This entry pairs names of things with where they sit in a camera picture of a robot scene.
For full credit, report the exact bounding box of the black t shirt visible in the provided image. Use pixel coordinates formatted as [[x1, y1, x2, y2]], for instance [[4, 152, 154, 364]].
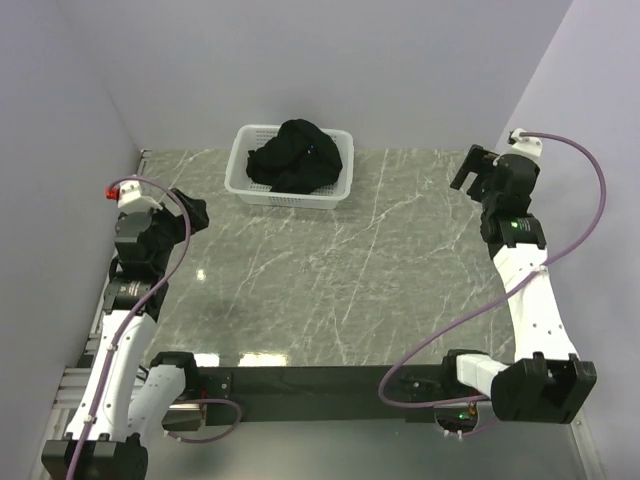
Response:
[[246, 119, 343, 195]]

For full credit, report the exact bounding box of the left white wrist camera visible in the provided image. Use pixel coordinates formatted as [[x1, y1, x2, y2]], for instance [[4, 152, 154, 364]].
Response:
[[105, 180, 162, 214]]

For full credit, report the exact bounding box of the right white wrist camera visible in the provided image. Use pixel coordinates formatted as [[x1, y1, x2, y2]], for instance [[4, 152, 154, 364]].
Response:
[[506, 128, 543, 162]]

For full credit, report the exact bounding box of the black base beam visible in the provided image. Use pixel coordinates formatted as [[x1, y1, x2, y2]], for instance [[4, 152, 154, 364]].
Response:
[[148, 352, 483, 426]]

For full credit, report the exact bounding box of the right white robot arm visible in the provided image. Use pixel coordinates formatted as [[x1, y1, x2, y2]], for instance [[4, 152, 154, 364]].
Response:
[[438, 145, 597, 424]]

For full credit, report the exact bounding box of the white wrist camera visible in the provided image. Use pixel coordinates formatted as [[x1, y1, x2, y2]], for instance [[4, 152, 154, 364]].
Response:
[[105, 180, 162, 214], [506, 128, 543, 162]]

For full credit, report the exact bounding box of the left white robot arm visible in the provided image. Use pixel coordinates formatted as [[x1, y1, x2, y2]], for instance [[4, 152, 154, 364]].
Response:
[[41, 181, 209, 479]]

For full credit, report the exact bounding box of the white plastic basket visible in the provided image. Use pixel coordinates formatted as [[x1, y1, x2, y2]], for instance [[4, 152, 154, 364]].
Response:
[[224, 120, 355, 210]]

